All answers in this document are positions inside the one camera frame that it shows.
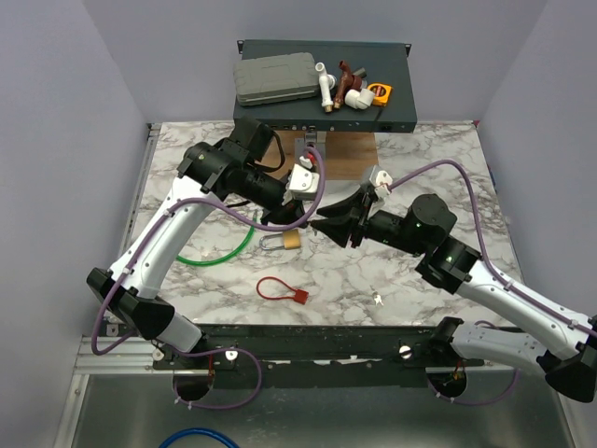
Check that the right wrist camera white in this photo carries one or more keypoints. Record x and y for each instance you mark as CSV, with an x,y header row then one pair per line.
x,y
378,181

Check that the white pvc pipe fitting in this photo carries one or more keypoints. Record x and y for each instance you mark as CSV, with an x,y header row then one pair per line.
x,y
327,83

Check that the brown pipe valve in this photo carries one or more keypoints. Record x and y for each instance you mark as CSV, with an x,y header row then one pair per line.
x,y
349,80

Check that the grey metal stand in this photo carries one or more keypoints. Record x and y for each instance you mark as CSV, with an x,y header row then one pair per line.
x,y
310,139

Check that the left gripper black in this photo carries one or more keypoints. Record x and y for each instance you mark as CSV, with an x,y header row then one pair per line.
x,y
288,212

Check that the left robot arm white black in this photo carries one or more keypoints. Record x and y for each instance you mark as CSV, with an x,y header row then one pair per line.
x,y
206,176

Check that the red cable seal lock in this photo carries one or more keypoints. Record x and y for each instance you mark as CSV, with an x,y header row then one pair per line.
x,y
285,292

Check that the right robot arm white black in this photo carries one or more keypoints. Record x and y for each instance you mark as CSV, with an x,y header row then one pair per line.
x,y
551,340

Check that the grey plastic case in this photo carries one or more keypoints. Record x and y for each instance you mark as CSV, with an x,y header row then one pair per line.
x,y
275,79

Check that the yellow tape measure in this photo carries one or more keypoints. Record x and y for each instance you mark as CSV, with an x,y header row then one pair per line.
x,y
381,93

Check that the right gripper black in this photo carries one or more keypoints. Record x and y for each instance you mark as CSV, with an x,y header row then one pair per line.
x,y
351,217

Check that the brass padlock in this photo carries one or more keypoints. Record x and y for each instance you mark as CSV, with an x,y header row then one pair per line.
x,y
286,240

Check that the aluminium extrusion rail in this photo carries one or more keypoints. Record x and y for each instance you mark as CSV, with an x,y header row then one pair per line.
x,y
133,357

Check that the white pvc elbow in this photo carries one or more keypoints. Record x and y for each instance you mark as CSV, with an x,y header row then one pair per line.
x,y
359,100

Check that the wooden board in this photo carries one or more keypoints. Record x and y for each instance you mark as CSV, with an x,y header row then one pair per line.
x,y
348,154

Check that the black mounting rail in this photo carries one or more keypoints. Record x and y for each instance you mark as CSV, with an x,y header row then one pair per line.
x,y
315,356

